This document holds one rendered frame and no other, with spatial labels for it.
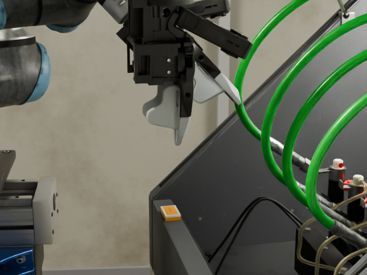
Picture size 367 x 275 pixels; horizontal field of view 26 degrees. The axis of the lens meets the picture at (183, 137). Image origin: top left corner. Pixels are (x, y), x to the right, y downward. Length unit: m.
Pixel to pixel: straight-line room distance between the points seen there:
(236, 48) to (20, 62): 0.57
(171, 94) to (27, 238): 0.57
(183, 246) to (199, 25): 0.48
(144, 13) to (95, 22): 1.95
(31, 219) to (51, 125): 1.59
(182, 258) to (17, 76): 0.47
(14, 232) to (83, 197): 1.66
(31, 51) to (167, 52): 0.55
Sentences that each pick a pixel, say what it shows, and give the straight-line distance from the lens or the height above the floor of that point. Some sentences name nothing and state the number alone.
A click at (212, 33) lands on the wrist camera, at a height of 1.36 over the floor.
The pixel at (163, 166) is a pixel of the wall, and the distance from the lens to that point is 3.14.
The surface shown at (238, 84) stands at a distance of 1.24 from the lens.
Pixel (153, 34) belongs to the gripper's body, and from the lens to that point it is 1.06.
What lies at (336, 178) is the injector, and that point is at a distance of 1.34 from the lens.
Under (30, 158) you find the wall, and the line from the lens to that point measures 3.15.
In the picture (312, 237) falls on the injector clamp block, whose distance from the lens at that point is 1.39.
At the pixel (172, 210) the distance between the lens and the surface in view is 1.53.
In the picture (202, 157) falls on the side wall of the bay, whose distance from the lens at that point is 1.60.
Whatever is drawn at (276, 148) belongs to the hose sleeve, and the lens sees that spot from 1.29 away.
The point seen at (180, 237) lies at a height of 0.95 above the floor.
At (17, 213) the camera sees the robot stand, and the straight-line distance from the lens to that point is 1.53.
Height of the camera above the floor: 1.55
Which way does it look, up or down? 17 degrees down
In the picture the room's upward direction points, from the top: straight up
